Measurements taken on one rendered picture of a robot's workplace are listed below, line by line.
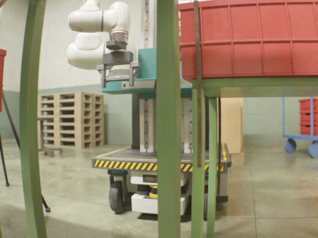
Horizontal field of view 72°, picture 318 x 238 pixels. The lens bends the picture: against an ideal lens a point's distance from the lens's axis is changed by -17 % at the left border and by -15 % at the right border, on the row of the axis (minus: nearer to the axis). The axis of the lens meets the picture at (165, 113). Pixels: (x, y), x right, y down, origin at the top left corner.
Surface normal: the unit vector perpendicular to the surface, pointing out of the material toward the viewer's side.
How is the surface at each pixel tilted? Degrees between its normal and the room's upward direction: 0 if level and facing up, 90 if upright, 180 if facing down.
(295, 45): 90
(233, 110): 90
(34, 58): 90
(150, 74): 90
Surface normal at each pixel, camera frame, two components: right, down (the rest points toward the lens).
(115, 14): 0.11, -0.07
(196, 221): -0.30, -0.02
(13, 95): 0.95, -0.01
